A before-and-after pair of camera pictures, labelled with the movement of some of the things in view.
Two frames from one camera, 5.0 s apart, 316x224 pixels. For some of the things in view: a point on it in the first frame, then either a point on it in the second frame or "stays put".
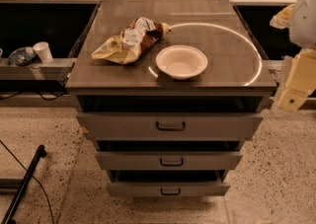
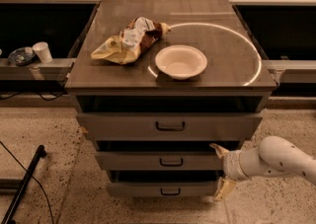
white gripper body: x=304 y=21 to x=231 y=165
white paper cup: x=43 y=51 stays put
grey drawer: x=169 y=160 stays put
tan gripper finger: x=291 y=100 to x=225 y=185
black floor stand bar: x=40 y=154 stays put
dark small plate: x=21 y=57 stays put
